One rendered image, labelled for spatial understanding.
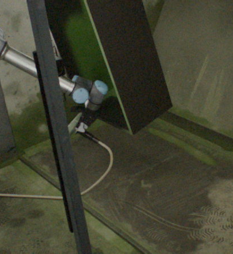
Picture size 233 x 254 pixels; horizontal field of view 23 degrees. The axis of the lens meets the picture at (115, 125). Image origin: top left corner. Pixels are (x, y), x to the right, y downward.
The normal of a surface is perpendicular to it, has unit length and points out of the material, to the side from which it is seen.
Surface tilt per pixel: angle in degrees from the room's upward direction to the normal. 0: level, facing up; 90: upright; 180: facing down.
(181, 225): 0
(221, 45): 57
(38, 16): 90
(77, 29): 90
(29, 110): 90
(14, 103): 90
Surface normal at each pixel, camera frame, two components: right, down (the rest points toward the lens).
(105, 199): -0.14, -0.89
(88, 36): 0.59, 0.28
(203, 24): -0.76, -0.19
